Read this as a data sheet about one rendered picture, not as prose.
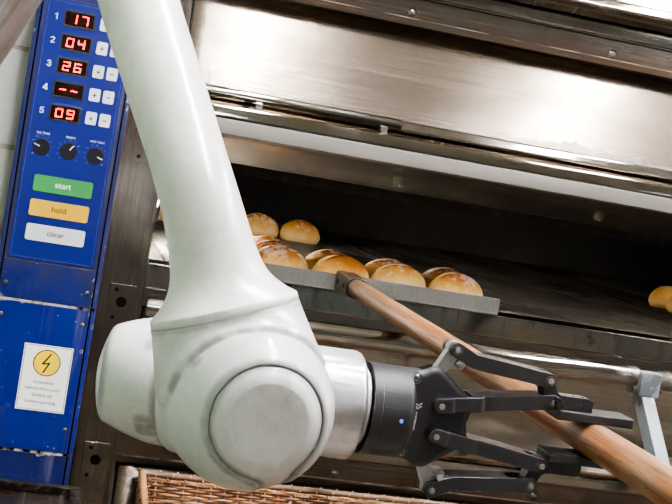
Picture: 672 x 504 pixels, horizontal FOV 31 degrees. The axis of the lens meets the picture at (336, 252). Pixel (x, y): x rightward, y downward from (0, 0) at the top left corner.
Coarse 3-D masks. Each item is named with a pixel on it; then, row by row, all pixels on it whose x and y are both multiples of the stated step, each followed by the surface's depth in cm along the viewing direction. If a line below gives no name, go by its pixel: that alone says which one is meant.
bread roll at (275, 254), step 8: (264, 248) 201; (272, 248) 201; (280, 248) 201; (288, 248) 202; (264, 256) 200; (272, 256) 200; (280, 256) 200; (288, 256) 201; (296, 256) 202; (280, 264) 200; (288, 264) 200; (296, 264) 201; (304, 264) 202
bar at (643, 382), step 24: (336, 336) 164; (360, 336) 164; (384, 336) 165; (408, 336) 166; (528, 360) 170; (552, 360) 171; (576, 360) 172; (624, 384) 174; (648, 384) 173; (648, 408) 172; (648, 432) 170
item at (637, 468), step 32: (352, 288) 189; (416, 320) 155; (480, 352) 134; (480, 384) 130; (512, 384) 120; (544, 416) 110; (576, 448) 104; (608, 448) 98; (640, 448) 96; (640, 480) 91
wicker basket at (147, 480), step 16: (144, 480) 191; (160, 480) 195; (176, 480) 195; (192, 480) 196; (144, 496) 187; (160, 496) 194; (176, 496) 195; (208, 496) 196; (224, 496) 197; (240, 496) 198; (256, 496) 199; (272, 496) 199; (288, 496) 200; (304, 496) 200; (320, 496) 201; (336, 496) 202; (352, 496) 202; (368, 496) 203; (384, 496) 204
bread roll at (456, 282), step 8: (440, 280) 208; (448, 280) 208; (456, 280) 208; (464, 280) 208; (472, 280) 209; (440, 288) 207; (448, 288) 207; (456, 288) 207; (464, 288) 207; (472, 288) 208; (480, 288) 210
